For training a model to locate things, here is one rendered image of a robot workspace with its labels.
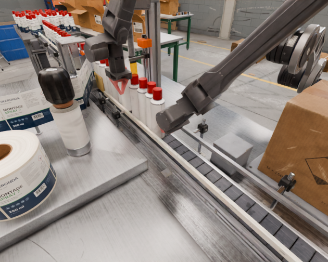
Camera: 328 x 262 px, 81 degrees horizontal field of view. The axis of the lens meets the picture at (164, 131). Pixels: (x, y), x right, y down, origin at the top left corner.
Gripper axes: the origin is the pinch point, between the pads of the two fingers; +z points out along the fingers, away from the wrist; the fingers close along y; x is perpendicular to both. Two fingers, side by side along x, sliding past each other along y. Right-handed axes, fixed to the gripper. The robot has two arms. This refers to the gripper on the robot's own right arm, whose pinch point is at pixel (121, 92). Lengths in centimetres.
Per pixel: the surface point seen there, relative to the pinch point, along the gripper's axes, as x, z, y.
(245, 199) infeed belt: 8, 14, 56
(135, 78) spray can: 4.6, -5.9, 4.1
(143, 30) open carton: 100, 9, -142
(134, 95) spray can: 3.4, 0.6, 4.5
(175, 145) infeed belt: 6.7, 13.7, 26.3
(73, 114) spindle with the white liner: -21.1, -3.3, 10.2
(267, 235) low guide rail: 1, 10, 65
